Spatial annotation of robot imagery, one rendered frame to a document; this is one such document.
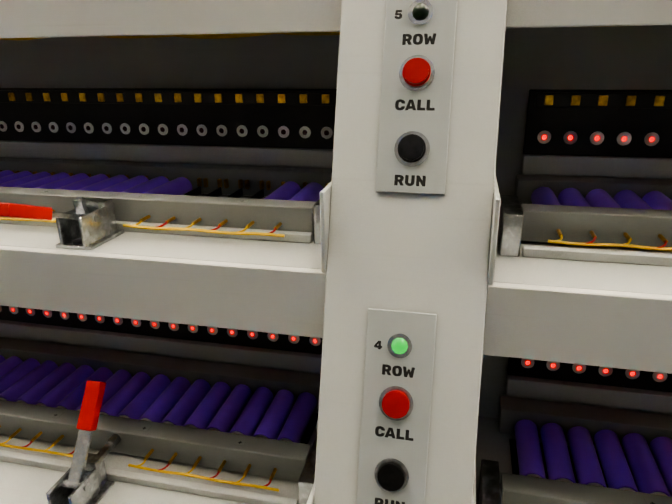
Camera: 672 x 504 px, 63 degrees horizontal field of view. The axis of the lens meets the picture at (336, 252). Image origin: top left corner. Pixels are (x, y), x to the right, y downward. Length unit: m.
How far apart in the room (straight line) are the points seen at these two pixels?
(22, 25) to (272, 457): 0.36
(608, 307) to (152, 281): 0.28
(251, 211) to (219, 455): 0.19
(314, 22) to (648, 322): 0.26
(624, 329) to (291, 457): 0.25
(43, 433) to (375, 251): 0.34
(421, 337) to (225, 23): 0.23
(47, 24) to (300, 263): 0.24
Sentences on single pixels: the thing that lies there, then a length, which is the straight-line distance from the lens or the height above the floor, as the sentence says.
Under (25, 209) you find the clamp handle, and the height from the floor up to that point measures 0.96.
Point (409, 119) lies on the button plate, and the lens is 0.33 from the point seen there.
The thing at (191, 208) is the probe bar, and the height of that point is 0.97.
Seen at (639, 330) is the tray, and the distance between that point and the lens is 0.35.
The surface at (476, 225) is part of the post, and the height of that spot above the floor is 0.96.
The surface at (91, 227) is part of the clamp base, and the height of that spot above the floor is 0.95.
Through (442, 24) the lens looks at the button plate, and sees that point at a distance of 0.34.
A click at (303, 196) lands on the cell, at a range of 0.43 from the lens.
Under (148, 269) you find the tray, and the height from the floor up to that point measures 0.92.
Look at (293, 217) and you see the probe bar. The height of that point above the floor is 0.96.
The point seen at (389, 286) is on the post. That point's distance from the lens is 0.33.
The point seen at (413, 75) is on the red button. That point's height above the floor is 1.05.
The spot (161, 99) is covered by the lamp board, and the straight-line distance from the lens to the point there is 0.57.
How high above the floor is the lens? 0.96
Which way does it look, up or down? 3 degrees down
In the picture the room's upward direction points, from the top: 3 degrees clockwise
